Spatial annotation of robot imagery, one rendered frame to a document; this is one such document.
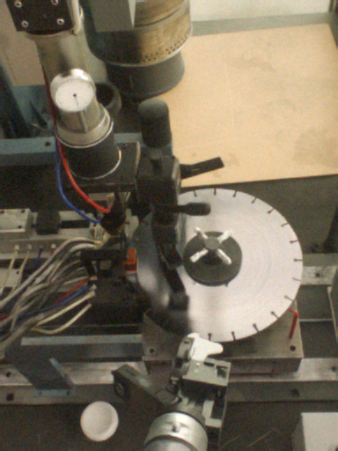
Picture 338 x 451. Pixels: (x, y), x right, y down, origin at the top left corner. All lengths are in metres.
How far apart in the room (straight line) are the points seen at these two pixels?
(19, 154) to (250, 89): 0.75
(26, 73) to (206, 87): 0.93
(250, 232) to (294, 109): 0.59
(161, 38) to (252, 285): 0.72
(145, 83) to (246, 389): 0.88
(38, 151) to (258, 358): 0.58
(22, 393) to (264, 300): 0.53
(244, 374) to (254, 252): 0.26
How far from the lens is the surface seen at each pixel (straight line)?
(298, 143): 1.45
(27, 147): 1.11
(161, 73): 1.53
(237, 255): 0.98
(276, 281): 0.97
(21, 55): 0.71
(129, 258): 0.98
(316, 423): 0.95
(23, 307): 1.09
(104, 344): 0.89
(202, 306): 0.95
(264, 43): 1.74
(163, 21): 1.40
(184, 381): 0.75
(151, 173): 0.72
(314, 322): 1.16
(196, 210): 0.73
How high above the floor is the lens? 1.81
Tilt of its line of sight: 56 degrees down
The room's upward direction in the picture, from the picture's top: 9 degrees counter-clockwise
